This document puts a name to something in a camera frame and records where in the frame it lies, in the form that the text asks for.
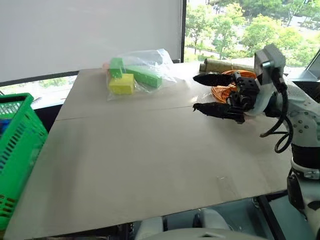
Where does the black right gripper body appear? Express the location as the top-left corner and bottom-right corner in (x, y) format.
(226, 70), (260, 124)

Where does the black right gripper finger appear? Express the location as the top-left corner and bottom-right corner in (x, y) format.
(192, 72), (235, 87)
(192, 101), (246, 124)

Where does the green plastic basket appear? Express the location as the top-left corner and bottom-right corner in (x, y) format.
(0, 92), (49, 231)

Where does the blue item in basket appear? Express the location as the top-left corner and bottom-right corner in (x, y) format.
(0, 119), (11, 135)

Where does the brown rolled paper tube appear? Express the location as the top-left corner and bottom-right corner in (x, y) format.
(199, 57), (256, 72)

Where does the clear plastic bag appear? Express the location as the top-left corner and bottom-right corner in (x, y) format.
(106, 48), (193, 102)

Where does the long green box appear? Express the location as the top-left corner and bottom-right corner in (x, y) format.
(124, 64), (163, 89)

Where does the yellow box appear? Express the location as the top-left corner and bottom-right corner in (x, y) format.
(108, 73), (135, 96)

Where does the short green box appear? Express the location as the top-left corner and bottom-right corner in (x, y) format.
(109, 57), (126, 78)

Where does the grey robot torso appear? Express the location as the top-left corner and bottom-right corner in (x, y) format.
(134, 207), (253, 240)

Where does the white roller blind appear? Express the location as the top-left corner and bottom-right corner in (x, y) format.
(0, 0), (183, 83)

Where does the orange coiled cable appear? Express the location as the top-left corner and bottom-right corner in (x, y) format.
(211, 69), (258, 104)

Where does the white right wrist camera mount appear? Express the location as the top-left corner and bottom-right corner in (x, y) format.
(246, 43), (287, 118)

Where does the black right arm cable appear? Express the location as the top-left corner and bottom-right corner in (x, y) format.
(259, 66), (295, 154)

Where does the black window frame post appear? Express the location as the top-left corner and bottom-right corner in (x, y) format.
(179, 0), (188, 64)

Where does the black table frame leg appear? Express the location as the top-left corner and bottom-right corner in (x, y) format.
(257, 194), (283, 240)

